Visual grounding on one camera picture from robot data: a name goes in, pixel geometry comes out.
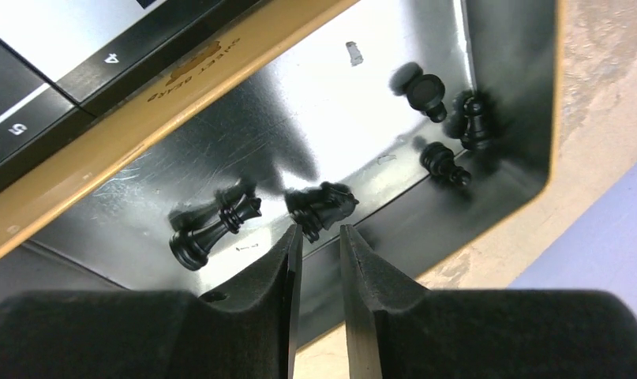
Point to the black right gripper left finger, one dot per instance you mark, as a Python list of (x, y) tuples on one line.
[(244, 328)]

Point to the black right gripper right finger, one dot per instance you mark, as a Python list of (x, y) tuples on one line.
[(396, 328)]

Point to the black chess queen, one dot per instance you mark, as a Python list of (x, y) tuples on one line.
[(192, 247)]

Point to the black chess knight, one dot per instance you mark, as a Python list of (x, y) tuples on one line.
[(318, 208)]

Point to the yellow tin with black pieces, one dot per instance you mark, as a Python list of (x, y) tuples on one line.
[(289, 95)]

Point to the black pawn lying low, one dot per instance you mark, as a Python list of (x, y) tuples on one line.
[(439, 161)]

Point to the black bishop in tin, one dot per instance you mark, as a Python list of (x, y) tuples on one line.
[(478, 134)]

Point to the black pawn in tin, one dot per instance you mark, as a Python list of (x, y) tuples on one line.
[(425, 93)]

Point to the black white chessboard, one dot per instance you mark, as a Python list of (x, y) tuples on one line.
[(64, 64)]

